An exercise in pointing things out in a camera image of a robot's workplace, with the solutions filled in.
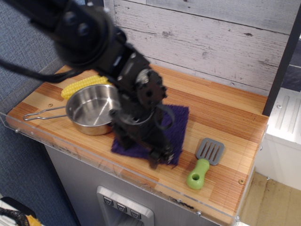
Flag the white side appliance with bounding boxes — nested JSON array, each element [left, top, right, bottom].
[[255, 88, 301, 190]]

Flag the dark right upright post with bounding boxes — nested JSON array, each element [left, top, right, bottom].
[[262, 5, 301, 116]]

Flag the black braided hose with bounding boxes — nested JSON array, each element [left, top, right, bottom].
[[0, 207, 30, 226]]

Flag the silver dispenser button panel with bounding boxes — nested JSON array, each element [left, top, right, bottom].
[[96, 186, 155, 226]]

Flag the small metal pot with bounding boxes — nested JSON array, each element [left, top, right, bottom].
[[23, 84, 121, 136]]

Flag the yellow object bottom left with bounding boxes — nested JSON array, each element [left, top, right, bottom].
[[26, 215, 43, 226]]

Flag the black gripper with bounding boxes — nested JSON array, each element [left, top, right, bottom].
[[110, 109, 174, 169]]

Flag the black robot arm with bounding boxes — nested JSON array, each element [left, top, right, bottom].
[[0, 0, 174, 168]]

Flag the grey toy fridge cabinet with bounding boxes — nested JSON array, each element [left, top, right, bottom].
[[43, 144, 222, 226]]

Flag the purple towel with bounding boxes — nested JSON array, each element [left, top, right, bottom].
[[111, 105, 189, 165]]

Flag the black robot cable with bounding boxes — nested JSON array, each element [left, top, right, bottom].
[[0, 57, 83, 83]]

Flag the grey spatula green handle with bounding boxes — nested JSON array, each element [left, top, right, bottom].
[[186, 138, 225, 190]]

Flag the yellow toy corn cob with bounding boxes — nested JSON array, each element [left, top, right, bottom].
[[61, 75, 112, 100]]

